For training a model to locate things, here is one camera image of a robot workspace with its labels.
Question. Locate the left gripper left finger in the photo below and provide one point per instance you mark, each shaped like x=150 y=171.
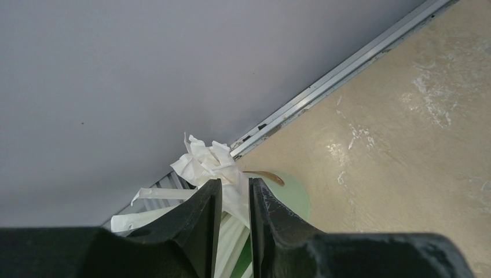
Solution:
x=181 y=243

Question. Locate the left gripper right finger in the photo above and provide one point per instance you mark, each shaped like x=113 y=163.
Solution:
x=285 y=245

